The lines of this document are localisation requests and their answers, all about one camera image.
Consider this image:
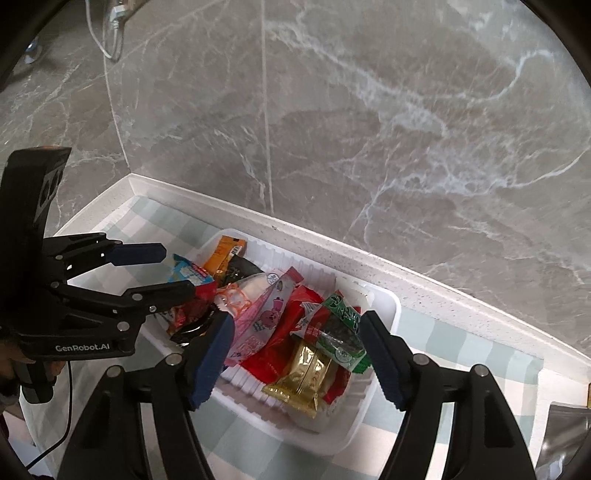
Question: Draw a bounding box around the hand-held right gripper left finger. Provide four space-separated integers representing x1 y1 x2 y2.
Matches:
59 311 236 480

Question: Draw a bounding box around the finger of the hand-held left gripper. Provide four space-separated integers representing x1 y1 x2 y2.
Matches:
44 233 168 283
53 281 197 334

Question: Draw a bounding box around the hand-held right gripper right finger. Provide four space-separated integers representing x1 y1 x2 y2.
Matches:
358 310 539 480

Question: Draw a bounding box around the light blue snack packet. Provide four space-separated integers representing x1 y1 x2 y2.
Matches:
167 254 218 289

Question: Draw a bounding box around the green seaweed snack packet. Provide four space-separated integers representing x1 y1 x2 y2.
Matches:
291 291 372 374

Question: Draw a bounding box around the pink snack packet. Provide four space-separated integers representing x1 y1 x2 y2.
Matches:
226 268 303 365

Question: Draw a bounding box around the clear orange bear snack packet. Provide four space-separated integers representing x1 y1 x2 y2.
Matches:
215 272 278 319

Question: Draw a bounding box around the gold snack packet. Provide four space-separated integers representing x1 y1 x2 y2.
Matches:
262 339 338 418

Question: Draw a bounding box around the white plastic tray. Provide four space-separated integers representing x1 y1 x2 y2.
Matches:
139 228 402 455

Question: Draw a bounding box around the person's left hand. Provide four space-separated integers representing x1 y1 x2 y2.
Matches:
0 353 68 407

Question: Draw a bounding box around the green checked tablecloth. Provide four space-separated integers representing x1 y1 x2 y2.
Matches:
28 194 546 480

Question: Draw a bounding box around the black cable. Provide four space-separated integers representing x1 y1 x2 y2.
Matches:
28 362 72 469

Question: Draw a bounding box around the white plug cable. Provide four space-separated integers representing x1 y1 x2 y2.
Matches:
88 0 134 63

